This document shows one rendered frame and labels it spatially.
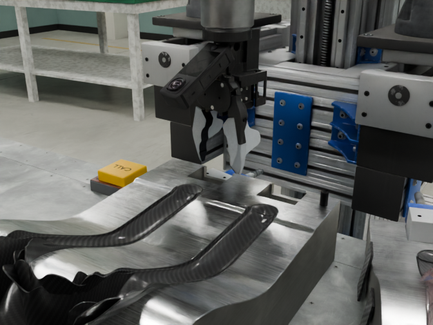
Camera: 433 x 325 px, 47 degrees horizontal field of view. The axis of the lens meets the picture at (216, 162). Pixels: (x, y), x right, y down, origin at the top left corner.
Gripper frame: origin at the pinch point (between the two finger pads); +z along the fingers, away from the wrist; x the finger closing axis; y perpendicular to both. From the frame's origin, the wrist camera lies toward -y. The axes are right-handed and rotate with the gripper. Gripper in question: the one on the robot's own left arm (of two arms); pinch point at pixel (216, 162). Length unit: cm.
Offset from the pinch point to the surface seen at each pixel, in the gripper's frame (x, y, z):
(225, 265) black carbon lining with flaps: -20.6, -19.3, -0.5
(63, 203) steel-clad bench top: 17.9, -17.2, 7.5
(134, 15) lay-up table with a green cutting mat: 245, 163, 10
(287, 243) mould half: -23.2, -12.3, -1.2
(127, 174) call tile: 13.1, -7.7, 3.8
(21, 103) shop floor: 356, 120, 88
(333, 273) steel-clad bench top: -23.5, -2.5, 7.4
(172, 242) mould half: -13.9, -20.6, -0.8
